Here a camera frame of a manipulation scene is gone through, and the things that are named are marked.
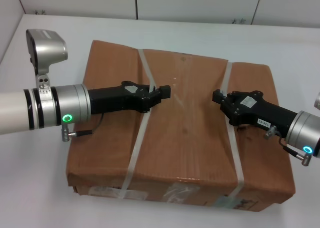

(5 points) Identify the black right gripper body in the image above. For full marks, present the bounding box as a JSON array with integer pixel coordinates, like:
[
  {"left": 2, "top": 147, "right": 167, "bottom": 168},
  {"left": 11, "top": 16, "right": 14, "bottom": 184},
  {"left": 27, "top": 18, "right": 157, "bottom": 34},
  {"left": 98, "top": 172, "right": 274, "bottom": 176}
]
[{"left": 220, "top": 89, "right": 301, "bottom": 139}]

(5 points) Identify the brown cardboard box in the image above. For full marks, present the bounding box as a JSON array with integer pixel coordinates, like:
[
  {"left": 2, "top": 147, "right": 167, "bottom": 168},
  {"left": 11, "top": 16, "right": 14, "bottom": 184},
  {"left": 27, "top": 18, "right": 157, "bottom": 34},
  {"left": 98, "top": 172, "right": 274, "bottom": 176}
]
[{"left": 65, "top": 39, "right": 297, "bottom": 212}]

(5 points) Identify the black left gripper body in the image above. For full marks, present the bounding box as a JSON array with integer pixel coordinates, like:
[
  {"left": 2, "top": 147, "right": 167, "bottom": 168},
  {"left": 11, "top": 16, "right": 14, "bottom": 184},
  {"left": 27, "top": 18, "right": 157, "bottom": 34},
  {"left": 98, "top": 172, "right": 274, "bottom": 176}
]
[{"left": 87, "top": 80, "right": 151, "bottom": 115}]

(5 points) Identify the right arm connector cable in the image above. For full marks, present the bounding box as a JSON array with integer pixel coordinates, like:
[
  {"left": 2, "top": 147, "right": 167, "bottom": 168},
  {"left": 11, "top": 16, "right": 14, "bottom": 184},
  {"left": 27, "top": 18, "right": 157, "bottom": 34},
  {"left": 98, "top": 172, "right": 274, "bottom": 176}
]
[{"left": 263, "top": 125, "right": 313, "bottom": 166}]

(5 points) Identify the white plastic strapping band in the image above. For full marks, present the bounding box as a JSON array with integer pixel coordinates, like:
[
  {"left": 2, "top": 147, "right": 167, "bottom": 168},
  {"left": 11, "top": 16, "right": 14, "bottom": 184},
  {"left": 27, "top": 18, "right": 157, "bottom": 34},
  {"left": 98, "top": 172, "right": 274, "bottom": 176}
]
[
  {"left": 117, "top": 49, "right": 158, "bottom": 200},
  {"left": 219, "top": 60, "right": 247, "bottom": 208}
]

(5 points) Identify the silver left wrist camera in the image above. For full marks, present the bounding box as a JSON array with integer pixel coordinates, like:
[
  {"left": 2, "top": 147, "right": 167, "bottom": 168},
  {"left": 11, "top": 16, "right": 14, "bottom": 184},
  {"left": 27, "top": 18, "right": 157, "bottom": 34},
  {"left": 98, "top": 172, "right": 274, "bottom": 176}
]
[{"left": 25, "top": 29, "right": 69, "bottom": 90}]

